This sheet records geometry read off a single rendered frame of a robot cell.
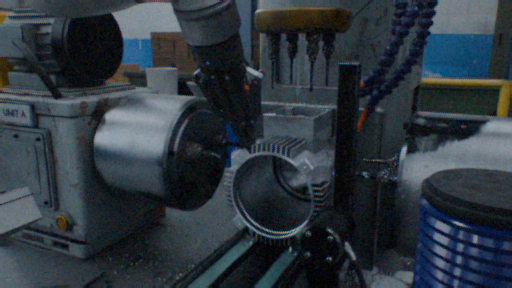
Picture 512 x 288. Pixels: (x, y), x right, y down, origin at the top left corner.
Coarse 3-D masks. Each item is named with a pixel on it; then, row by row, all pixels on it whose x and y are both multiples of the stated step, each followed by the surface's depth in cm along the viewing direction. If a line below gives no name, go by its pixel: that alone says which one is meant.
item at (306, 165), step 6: (330, 138) 85; (330, 144) 85; (240, 150) 74; (246, 150) 76; (234, 156) 75; (240, 156) 74; (246, 156) 74; (306, 156) 70; (240, 162) 75; (300, 162) 70; (306, 162) 69; (312, 162) 70; (300, 168) 70; (306, 168) 69; (312, 168) 69; (306, 174) 70; (234, 222) 78; (240, 222) 77; (240, 228) 78
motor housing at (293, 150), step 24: (264, 144) 73; (288, 144) 74; (240, 168) 76; (264, 168) 89; (240, 192) 79; (264, 192) 87; (288, 192) 94; (312, 192) 70; (240, 216) 77; (264, 216) 81; (288, 216) 83; (312, 216) 71; (288, 240) 74
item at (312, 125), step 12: (288, 108) 88; (300, 108) 88; (312, 108) 87; (264, 120) 80; (276, 120) 79; (288, 120) 78; (300, 120) 77; (312, 120) 76; (324, 120) 82; (264, 132) 80; (276, 132) 79; (288, 132) 78; (300, 132) 77; (312, 132) 76; (324, 132) 82; (312, 144) 77; (324, 144) 83
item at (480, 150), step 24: (432, 120) 65; (456, 120) 64; (480, 120) 64; (504, 120) 63; (408, 144) 63; (432, 144) 62; (456, 144) 61; (480, 144) 59; (504, 144) 58; (384, 168) 69; (408, 168) 61; (432, 168) 60; (456, 168) 59; (480, 168) 58; (504, 168) 57; (408, 192) 61; (408, 216) 61; (408, 240) 63
